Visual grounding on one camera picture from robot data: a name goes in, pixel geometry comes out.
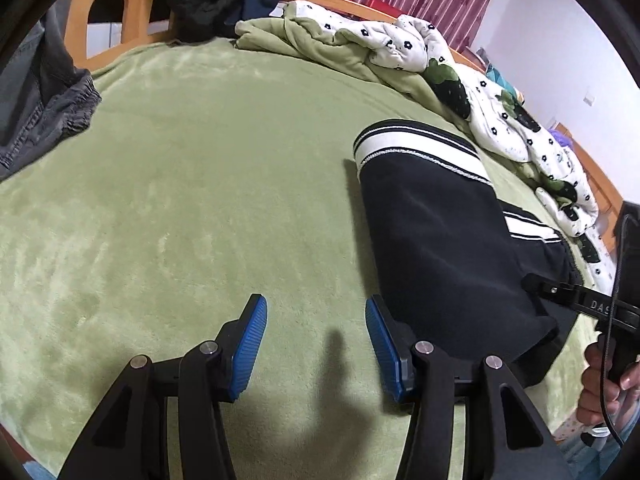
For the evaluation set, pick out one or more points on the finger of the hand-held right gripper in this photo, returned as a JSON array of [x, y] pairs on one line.
[[547, 289]]

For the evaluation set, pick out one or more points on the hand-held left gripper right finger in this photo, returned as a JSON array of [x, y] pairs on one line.
[[382, 345]]

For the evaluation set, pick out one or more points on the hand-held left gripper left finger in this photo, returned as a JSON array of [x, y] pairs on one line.
[[247, 350]]

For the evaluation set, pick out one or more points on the black pants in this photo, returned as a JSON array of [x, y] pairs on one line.
[[440, 240]]

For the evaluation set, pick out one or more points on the person's right hand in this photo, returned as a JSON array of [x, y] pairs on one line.
[[592, 395]]

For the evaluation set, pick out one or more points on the purple fluffy item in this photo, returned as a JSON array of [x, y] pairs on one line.
[[560, 138]]

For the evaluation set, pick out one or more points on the green fleece blanket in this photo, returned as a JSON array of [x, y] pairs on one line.
[[175, 185]]

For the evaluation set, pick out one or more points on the teal box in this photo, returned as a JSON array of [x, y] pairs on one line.
[[501, 80]]

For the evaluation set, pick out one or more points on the white floral quilt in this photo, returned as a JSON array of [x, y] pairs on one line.
[[390, 45]]

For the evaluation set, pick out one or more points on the red chair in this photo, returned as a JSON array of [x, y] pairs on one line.
[[384, 3]]

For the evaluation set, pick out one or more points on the grey jeans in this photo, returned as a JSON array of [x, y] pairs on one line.
[[30, 100]]

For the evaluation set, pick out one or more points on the white cabinet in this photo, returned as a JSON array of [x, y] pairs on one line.
[[107, 37]]

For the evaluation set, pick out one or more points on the black jacket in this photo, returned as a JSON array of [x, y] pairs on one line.
[[205, 0]]

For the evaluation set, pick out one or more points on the small white wall socket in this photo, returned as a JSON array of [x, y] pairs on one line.
[[590, 98]]

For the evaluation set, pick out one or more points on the wooden bed frame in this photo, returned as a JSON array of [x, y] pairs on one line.
[[135, 10]]

